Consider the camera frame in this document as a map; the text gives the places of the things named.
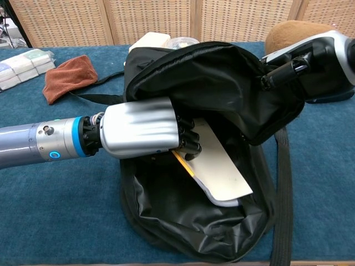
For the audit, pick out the wrapped tissue pack bundle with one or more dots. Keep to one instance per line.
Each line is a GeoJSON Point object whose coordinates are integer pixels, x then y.
{"type": "Point", "coordinates": [22, 69]}

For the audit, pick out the clear jar of coloured clips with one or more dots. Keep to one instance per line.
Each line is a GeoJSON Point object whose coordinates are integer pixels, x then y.
{"type": "Point", "coordinates": [183, 43]}

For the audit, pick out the white book with yellow spine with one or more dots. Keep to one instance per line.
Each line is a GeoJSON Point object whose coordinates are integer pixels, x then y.
{"type": "Point", "coordinates": [222, 171]}

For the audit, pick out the rust brown cloth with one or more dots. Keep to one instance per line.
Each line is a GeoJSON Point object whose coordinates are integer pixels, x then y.
{"type": "Point", "coordinates": [69, 77]}

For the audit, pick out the black backpack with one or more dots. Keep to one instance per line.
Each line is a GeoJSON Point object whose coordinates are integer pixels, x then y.
{"type": "Point", "coordinates": [210, 83]}

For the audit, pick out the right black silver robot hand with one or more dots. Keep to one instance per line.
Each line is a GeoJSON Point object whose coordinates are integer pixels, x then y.
{"type": "Point", "coordinates": [321, 69]}

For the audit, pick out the blue table cloth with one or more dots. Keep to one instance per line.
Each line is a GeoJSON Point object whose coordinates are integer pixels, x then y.
{"type": "Point", "coordinates": [55, 207]}

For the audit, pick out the rattan folding screen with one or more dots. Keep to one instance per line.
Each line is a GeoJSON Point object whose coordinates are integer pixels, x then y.
{"type": "Point", "coordinates": [152, 19]}

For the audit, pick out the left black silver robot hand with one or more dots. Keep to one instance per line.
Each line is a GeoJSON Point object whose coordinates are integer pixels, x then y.
{"type": "Point", "coordinates": [138, 127]}

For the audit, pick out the brown plush toy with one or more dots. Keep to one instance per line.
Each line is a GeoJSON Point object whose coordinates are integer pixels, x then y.
{"type": "Point", "coordinates": [291, 33]}

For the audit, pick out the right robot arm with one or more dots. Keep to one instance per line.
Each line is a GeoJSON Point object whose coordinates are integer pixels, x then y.
{"type": "Point", "coordinates": [352, 61]}

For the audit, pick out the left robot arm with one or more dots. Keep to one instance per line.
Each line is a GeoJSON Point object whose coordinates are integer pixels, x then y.
{"type": "Point", "coordinates": [41, 141]}

